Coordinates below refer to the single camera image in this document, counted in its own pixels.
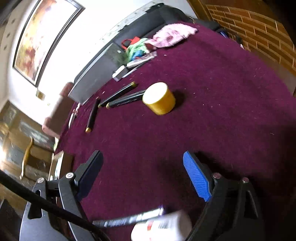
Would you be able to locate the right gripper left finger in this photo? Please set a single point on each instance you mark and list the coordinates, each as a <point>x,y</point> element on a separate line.
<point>86,174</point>

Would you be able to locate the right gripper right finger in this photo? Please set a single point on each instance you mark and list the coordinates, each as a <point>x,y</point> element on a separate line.
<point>199,175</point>

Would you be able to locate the white plastic bottle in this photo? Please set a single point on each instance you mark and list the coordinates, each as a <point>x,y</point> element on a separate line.
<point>173,226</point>

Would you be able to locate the purple capped black marker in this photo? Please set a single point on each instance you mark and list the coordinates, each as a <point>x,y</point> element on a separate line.
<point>130,220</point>

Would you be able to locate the cardboard box tray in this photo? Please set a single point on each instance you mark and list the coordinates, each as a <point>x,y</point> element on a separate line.
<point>61,164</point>

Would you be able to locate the yellow capped black marker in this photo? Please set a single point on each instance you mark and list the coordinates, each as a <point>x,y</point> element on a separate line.
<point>92,116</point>

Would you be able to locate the brown upholstered chair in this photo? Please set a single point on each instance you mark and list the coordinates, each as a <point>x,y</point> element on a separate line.
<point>53,124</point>

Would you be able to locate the yellow wooden chair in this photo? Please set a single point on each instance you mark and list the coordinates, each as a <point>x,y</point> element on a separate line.
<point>27,154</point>

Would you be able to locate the white key fob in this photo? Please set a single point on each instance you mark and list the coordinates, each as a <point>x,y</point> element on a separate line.
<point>72,117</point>

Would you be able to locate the maroon bed blanket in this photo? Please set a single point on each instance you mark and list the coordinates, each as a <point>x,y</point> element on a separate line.
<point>231,109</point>

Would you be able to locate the small framed picture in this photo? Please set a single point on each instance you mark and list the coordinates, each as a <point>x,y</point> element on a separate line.
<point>40,95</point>

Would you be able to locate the yellow round container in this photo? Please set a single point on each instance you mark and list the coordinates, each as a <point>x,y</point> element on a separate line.
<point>159,99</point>

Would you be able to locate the white power adapter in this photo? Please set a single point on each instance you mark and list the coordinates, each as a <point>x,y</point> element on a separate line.
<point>120,73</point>

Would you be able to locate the clear plastic packet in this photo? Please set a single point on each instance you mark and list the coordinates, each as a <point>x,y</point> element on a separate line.
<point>143,59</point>

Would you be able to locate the green cloth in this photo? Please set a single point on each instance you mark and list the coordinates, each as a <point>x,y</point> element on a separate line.
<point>137,49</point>

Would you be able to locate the pink fluffy cloth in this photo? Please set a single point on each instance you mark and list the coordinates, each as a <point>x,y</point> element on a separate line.
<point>170,35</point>

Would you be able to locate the wooden brick pattern cabinet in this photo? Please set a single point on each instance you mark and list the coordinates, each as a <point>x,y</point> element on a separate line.
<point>266,27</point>

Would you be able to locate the black leather headboard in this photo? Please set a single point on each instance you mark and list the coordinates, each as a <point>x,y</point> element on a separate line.
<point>147,25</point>

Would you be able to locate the framed wall painting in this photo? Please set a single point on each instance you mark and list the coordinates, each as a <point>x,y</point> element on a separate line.
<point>47,23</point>

